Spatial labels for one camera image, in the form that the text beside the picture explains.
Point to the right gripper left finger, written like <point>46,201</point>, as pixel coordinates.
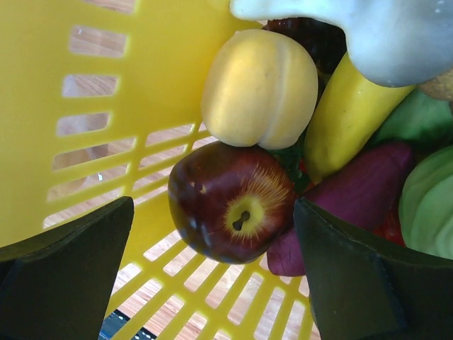
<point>57,285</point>

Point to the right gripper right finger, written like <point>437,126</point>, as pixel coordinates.
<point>364,287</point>

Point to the red apple toy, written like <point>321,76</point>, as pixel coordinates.
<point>230,203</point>

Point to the purple sweet potato toy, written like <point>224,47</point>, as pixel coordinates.
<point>362,194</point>

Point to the green cabbage toy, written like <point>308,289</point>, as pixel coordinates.
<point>425,207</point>

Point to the yellow banana toy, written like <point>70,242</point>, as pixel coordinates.
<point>350,110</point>

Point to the yellow plastic basket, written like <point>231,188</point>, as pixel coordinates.
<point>99,99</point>

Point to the small yellow pumpkin toy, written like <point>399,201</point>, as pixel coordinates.
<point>261,89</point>

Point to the white garlic toy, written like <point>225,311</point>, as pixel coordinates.
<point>391,43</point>

